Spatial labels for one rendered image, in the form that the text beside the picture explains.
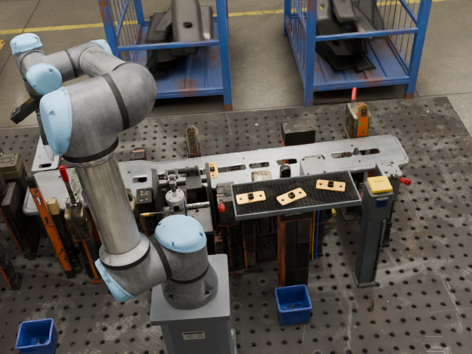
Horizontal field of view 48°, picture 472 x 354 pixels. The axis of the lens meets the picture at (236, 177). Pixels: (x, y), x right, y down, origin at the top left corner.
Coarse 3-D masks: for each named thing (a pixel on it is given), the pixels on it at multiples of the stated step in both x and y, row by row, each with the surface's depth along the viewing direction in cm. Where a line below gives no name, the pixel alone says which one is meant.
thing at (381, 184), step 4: (380, 176) 163; (384, 176) 163; (368, 180) 162; (372, 180) 162; (376, 180) 162; (380, 180) 162; (384, 180) 162; (372, 184) 160; (376, 184) 160; (380, 184) 160; (384, 184) 160; (388, 184) 160; (372, 188) 159; (376, 188) 159; (380, 188) 159; (384, 188) 159; (388, 188) 159; (392, 188) 159; (372, 192) 159; (376, 192) 159
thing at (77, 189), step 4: (72, 172) 186; (76, 172) 186; (72, 176) 185; (76, 176) 184; (72, 180) 183; (76, 180) 183; (72, 184) 182; (76, 184) 181; (80, 184) 181; (72, 188) 180; (76, 188) 180; (80, 188) 180; (76, 192) 178; (80, 192) 179; (68, 196) 177; (68, 200) 176; (76, 200) 176; (68, 204) 175
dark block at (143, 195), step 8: (136, 192) 170; (144, 192) 169; (152, 192) 172; (136, 200) 167; (144, 200) 167; (152, 200) 169; (144, 208) 168; (152, 208) 168; (144, 216) 170; (152, 216) 171; (144, 224) 173; (152, 224) 173; (152, 232) 176
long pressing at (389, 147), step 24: (312, 144) 202; (336, 144) 201; (360, 144) 200; (384, 144) 199; (72, 168) 200; (120, 168) 198; (144, 168) 197; (168, 168) 196; (264, 168) 193; (336, 168) 191; (360, 168) 190; (48, 192) 190
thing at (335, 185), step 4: (320, 180) 163; (324, 184) 161; (328, 184) 160; (332, 184) 160; (336, 184) 161; (340, 184) 161; (344, 184) 161; (320, 188) 160; (324, 188) 160; (328, 188) 160; (332, 188) 160; (336, 188) 160; (340, 188) 160; (344, 188) 159
